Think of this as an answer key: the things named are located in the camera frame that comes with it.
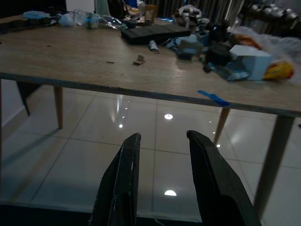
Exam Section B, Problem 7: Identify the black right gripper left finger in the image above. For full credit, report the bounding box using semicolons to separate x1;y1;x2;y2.
88;132;142;226

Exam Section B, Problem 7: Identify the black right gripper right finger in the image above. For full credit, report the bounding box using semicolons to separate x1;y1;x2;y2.
186;130;261;226

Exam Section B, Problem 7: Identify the black crumpled plastic trash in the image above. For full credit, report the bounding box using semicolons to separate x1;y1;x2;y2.
203;43;232;73

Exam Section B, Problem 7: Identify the blue tape strip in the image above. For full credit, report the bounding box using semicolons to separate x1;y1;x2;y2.
197;90;230;107

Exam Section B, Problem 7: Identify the blue white plastic wrapper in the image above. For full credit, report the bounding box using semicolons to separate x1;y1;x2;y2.
213;61;250;82

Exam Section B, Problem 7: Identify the small cardboard scrap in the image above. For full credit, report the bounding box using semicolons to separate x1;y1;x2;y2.
132;55;146;66

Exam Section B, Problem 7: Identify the light wooden table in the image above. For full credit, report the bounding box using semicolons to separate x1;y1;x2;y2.
0;14;301;221

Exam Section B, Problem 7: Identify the white cardboard box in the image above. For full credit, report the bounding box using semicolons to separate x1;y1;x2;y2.
229;45;272;81

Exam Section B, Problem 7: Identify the yellow snack bag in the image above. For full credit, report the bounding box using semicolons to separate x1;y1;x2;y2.
263;60;294;81

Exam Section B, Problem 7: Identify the small blue cardboard box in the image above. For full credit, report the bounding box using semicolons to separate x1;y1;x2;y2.
176;39;204;61

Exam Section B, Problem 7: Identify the crumpled white paper roll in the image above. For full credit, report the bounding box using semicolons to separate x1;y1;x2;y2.
148;40;160;53

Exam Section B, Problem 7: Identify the orange snack bag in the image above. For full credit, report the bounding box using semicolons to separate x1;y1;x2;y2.
231;32;263;50

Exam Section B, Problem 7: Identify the black foam block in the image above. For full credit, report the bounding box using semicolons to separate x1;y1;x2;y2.
120;24;191;46

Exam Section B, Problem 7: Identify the clear plastic cup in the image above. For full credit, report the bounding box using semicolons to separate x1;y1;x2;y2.
85;12;97;30

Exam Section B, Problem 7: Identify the crumpled blue plastic bag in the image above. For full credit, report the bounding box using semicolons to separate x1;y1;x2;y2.
58;13;76;27

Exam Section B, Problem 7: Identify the light blue face mask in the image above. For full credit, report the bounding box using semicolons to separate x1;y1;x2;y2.
23;10;50;19

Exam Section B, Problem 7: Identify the wooden picture frame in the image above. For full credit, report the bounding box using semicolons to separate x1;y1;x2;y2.
143;4;158;24

